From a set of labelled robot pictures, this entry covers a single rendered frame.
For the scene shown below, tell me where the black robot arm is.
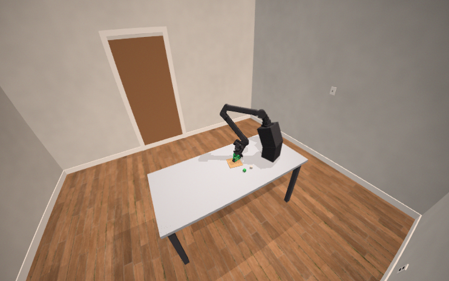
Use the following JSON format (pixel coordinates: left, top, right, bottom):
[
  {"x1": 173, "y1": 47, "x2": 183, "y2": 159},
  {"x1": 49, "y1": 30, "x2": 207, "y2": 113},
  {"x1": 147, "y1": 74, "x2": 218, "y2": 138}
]
[{"x1": 220, "y1": 104, "x2": 274, "y2": 153}]

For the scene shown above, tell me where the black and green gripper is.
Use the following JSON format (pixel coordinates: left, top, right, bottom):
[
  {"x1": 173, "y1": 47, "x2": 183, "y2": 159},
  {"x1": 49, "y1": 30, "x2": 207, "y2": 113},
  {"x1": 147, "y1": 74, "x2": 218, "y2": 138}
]
[{"x1": 232, "y1": 151, "x2": 243, "y2": 162}]

